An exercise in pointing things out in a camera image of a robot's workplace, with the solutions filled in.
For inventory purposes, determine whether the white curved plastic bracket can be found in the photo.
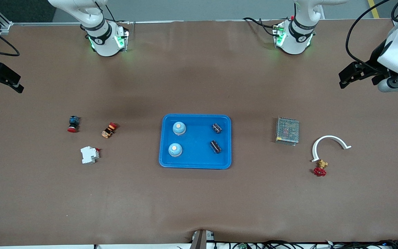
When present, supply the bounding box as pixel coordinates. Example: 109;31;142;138
311;135;352;163

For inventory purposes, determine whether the blue plastic tray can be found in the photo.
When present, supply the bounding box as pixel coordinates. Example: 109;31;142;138
159;114;232;170

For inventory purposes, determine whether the brass valve red handwheel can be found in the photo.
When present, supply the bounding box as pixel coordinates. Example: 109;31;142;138
313;159;328;177

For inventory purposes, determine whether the orange red rotary switch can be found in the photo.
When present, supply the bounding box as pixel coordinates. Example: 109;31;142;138
102;122;118;139

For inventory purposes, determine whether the blue dome bell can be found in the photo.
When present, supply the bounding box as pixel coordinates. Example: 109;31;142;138
172;122;187;136
168;143;183;157

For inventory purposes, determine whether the red emergency push button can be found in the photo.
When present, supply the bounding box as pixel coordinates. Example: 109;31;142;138
67;116;80;133

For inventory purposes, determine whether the black base cable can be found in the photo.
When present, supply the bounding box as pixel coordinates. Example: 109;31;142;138
243;17;279;37

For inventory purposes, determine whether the metal mesh power supply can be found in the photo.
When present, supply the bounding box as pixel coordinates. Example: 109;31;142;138
275;117;300;146

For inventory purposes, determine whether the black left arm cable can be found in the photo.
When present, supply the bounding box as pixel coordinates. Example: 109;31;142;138
345;0;398;74

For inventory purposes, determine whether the grey metal table bracket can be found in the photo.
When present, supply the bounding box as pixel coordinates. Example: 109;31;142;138
189;229;215;249

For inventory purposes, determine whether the white circuit breaker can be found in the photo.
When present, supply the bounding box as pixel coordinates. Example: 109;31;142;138
80;146;100;164

